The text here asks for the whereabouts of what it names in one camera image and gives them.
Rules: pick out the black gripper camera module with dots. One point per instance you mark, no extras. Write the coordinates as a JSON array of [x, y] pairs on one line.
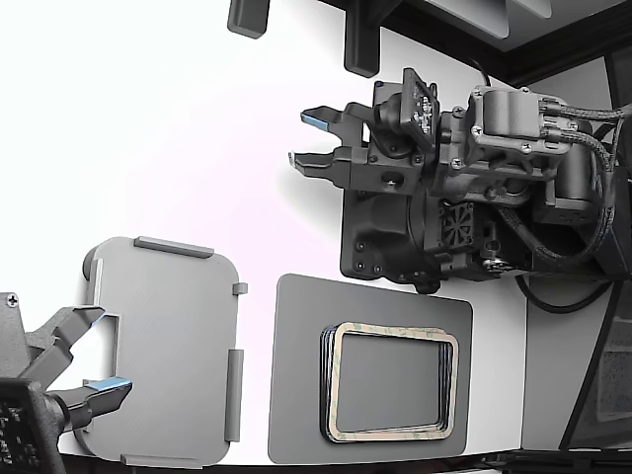
[[419, 108]]

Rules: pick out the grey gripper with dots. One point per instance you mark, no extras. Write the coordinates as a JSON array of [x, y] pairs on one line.
[[15, 345]]

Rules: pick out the short dark grey stand foot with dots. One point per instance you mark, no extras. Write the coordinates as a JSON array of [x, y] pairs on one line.
[[247, 20]]

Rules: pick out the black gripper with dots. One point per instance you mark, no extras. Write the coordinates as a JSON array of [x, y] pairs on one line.
[[395, 173]]

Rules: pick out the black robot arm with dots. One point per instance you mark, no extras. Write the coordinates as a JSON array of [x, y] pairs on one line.
[[380, 232]]

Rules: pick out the black enclosure frame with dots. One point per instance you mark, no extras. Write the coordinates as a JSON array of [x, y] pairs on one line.
[[444, 32]]

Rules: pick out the dark enclosure side panel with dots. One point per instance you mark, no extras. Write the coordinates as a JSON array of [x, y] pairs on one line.
[[617, 375]]

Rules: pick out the light grey frame holder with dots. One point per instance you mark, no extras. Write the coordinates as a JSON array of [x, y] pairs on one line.
[[173, 321]]

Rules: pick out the grey gripper camera module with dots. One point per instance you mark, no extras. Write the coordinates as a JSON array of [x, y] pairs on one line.
[[20, 424]]

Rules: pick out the rectangular frame with tan tape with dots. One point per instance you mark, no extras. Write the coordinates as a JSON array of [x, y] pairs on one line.
[[325, 375], [322, 375], [395, 330]]

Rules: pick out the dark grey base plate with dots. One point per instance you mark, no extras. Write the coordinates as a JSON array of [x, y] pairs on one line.
[[296, 370]]

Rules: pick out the long dark stand foot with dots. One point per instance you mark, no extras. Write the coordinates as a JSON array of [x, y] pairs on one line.
[[363, 44]]

